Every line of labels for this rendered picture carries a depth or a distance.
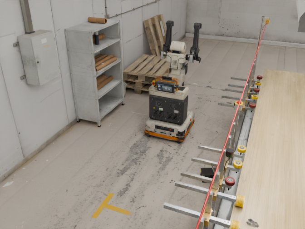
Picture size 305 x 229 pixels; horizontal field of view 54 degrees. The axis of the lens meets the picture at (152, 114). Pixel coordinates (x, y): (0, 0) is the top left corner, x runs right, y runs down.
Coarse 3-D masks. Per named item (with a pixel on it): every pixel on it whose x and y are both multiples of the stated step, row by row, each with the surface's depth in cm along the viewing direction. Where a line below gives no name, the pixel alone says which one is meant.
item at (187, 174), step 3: (183, 171) 259; (183, 174) 257; (186, 174) 256; (189, 174) 255; (192, 174) 255; (195, 174) 255; (189, 177) 256; (192, 177) 255; (195, 177) 254; (198, 177) 252; (201, 177) 252; (204, 177) 252; (207, 177) 252; (201, 180) 253; (204, 180) 251; (207, 180) 250; (210, 180) 249; (222, 183) 246; (225, 186) 246; (228, 186) 244; (231, 186) 244
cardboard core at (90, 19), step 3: (90, 18) 468; (93, 18) 467; (96, 18) 465; (99, 18) 464; (102, 18) 463; (105, 18) 462; (90, 21) 471; (93, 21) 468; (96, 21) 466; (99, 21) 464; (102, 21) 462; (105, 21) 467
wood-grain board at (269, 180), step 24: (264, 72) 462; (288, 72) 462; (264, 96) 385; (288, 96) 385; (264, 120) 330; (288, 120) 330; (264, 144) 288; (288, 144) 288; (264, 168) 257; (288, 168) 257; (240, 192) 231; (264, 192) 231; (288, 192) 231; (240, 216) 210; (264, 216) 210; (288, 216) 210
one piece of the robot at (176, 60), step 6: (168, 54) 436; (174, 54) 433; (180, 54) 431; (186, 54) 438; (168, 60) 439; (174, 60) 436; (180, 60) 432; (186, 60) 443; (174, 66) 439; (180, 66) 441; (174, 72) 449; (180, 72) 451; (180, 78) 450; (180, 84) 454
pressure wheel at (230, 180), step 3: (228, 177) 245; (231, 177) 245; (225, 180) 243; (228, 180) 242; (231, 180) 242; (234, 180) 242; (225, 183) 243; (228, 183) 240; (231, 183) 239; (234, 183) 241; (228, 189) 247
